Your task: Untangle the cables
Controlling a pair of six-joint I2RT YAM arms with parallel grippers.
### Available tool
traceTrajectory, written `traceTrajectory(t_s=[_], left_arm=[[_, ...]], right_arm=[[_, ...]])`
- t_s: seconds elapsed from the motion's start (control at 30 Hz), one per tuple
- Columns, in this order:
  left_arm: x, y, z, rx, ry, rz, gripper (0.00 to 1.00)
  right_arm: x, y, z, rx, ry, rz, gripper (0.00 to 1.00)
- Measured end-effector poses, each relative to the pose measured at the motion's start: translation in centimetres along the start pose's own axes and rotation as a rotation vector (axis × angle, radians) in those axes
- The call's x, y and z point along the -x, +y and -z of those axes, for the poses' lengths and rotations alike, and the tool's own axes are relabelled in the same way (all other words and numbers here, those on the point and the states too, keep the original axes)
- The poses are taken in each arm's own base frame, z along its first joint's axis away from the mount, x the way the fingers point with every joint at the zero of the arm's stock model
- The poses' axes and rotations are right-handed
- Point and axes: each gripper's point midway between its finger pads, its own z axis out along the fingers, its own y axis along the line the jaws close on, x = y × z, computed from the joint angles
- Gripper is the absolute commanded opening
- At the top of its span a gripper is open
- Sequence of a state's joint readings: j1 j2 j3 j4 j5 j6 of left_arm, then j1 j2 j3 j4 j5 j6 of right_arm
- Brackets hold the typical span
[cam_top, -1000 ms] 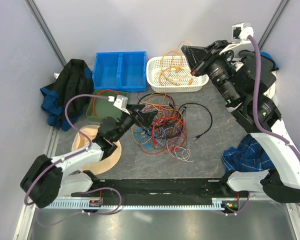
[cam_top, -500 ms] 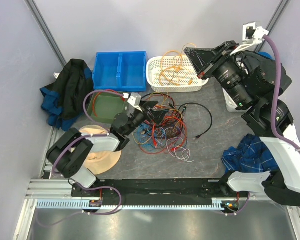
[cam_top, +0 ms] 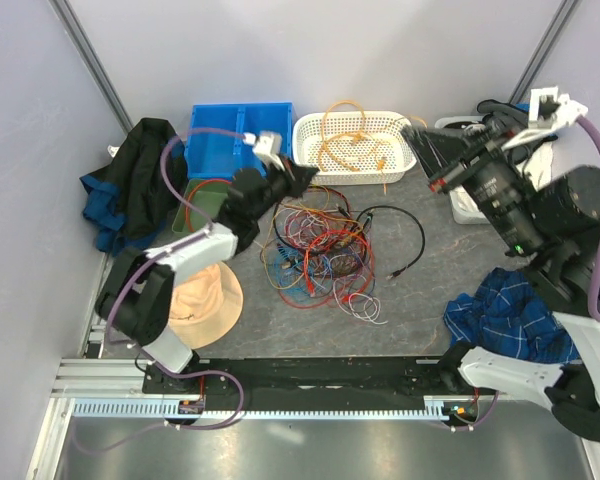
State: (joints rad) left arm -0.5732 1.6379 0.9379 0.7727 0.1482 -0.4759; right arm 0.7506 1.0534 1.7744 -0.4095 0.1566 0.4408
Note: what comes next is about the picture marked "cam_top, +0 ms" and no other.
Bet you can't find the red ethernet cable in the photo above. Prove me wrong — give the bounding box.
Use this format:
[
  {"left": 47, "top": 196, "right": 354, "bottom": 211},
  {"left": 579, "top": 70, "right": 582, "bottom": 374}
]
[{"left": 184, "top": 178, "right": 231, "bottom": 236}]

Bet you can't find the grey laundry bin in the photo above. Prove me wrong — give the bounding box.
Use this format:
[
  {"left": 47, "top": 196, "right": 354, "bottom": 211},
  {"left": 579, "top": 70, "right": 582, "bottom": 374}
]
[{"left": 434, "top": 115, "right": 488, "bottom": 225}]

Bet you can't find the white perforated plastic basket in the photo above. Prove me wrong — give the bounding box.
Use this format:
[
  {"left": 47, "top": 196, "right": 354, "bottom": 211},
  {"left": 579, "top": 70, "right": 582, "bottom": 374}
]
[{"left": 292, "top": 111, "right": 417, "bottom": 186}]

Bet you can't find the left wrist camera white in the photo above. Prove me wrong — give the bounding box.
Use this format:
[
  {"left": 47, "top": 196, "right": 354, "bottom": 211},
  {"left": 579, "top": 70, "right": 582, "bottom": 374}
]
[{"left": 242, "top": 131, "right": 282, "bottom": 165}]

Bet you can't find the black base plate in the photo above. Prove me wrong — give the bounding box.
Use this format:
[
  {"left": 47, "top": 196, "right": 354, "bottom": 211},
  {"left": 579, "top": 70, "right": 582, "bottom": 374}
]
[{"left": 143, "top": 356, "right": 475, "bottom": 397}]

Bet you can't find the black and blue jacket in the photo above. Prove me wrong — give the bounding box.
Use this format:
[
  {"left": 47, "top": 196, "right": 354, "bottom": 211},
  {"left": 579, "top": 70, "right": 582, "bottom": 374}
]
[{"left": 80, "top": 117, "right": 178, "bottom": 255}]

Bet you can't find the blue divided plastic bin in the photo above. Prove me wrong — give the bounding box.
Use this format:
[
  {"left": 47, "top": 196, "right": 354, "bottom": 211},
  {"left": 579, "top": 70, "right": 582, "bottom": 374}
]
[{"left": 185, "top": 102, "right": 296, "bottom": 180}]

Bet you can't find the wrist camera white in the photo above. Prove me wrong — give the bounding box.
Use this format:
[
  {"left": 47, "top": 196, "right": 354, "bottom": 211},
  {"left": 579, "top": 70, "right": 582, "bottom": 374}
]
[
  {"left": 242, "top": 131, "right": 282, "bottom": 165},
  {"left": 501, "top": 86, "right": 589, "bottom": 151}
]

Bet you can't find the black cable loop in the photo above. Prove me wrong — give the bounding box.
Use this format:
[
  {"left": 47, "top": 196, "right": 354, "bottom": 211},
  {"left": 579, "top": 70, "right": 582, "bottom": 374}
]
[{"left": 354, "top": 206, "right": 426, "bottom": 279}]

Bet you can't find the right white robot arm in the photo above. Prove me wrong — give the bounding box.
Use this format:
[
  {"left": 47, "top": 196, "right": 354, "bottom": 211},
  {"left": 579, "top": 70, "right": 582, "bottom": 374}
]
[{"left": 402, "top": 126, "right": 600, "bottom": 443}]

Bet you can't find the tangled thin wire pile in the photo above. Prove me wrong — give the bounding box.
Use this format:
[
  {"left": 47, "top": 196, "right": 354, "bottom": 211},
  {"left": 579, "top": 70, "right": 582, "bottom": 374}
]
[{"left": 259, "top": 185, "right": 381, "bottom": 326}]

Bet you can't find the white cloth in bin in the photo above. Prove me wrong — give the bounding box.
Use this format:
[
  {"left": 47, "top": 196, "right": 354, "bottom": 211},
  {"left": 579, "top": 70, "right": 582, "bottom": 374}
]
[{"left": 520, "top": 143, "right": 553, "bottom": 190}]

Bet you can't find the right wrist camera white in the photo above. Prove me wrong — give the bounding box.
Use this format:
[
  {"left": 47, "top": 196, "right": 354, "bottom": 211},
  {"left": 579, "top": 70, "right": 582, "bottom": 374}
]
[{"left": 501, "top": 86, "right": 589, "bottom": 151}]

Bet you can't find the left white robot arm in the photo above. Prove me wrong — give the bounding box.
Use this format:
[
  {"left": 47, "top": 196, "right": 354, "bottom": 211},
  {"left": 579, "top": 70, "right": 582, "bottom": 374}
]
[{"left": 95, "top": 159, "right": 319, "bottom": 393}]

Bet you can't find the blue plaid shirt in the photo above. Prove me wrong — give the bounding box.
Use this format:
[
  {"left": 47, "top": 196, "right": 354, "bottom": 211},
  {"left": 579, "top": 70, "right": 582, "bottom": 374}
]
[{"left": 443, "top": 268, "right": 580, "bottom": 364}]

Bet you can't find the grey slotted cable duct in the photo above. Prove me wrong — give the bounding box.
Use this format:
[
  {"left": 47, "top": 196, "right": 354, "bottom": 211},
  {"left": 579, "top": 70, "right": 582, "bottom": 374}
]
[{"left": 73, "top": 398, "right": 449, "bottom": 421}]

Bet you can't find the beige bucket hat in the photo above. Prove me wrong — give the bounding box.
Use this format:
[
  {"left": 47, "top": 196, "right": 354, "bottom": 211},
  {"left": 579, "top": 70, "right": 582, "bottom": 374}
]
[{"left": 168, "top": 262, "right": 244, "bottom": 350}]

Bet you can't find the green plastic tray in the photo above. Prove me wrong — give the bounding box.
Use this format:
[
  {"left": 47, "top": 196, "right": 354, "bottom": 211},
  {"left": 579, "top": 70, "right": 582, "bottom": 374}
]
[{"left": 172, "top": 179, "right": 230, "bottom": 237}]

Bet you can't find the dark grey cloth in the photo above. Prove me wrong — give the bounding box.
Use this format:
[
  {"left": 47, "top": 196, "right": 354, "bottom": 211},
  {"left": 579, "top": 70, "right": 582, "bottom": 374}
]
[{"left": 476, "top": 99, "right": 528, "bottom": 127}]

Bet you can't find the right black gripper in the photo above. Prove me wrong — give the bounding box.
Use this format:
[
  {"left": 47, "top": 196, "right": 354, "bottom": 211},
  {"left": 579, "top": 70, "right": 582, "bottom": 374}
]
[{"left": 404, "top": 116, "right": 550, "bottom": 256}]

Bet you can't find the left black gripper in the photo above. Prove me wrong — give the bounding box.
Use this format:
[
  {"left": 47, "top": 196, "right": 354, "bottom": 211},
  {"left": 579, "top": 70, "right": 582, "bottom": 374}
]
[{"left": 251, "top": 154, "right": 319, "bottom": 222}]

